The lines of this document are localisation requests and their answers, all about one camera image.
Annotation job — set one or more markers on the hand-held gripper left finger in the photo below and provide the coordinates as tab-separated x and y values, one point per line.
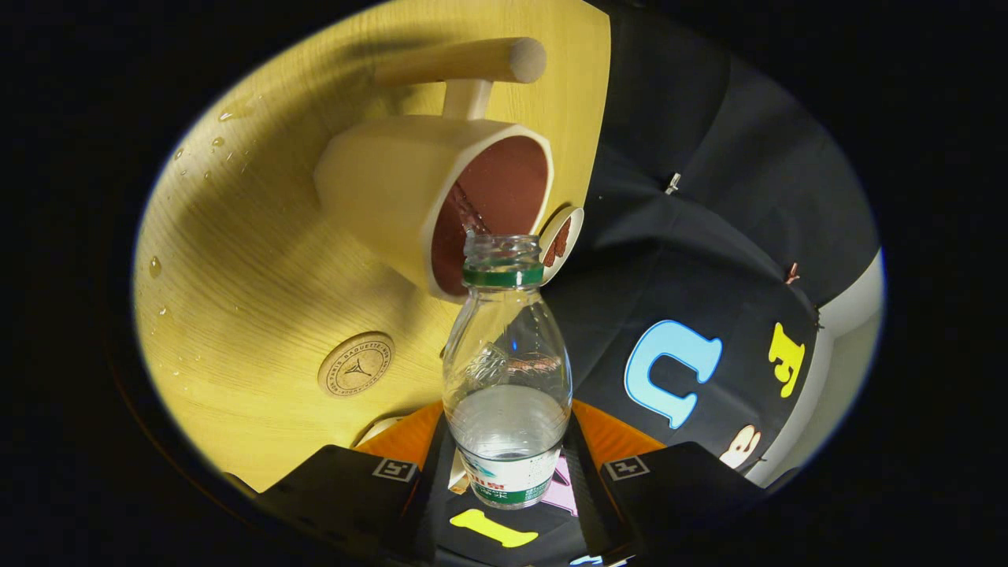
346	492

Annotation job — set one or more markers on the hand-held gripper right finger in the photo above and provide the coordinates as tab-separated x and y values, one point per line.
685	492

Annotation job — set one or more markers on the round cork coaster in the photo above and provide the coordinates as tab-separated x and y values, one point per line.
356	365

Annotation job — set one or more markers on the clear plastic juice bottle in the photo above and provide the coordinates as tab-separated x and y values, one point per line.
508	441

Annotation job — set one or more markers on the wooden table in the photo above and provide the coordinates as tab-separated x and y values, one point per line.
236	315

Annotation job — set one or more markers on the black backdrop cloth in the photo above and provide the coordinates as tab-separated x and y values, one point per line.
669	260

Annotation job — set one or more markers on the red clip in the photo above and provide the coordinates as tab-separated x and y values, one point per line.
792	273

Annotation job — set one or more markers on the red-brown sausage piece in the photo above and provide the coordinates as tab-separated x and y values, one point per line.
557	240

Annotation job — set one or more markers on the white round plate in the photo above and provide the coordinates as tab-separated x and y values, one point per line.
575	228

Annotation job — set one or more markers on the silver clip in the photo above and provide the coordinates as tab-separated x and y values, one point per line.
672	183

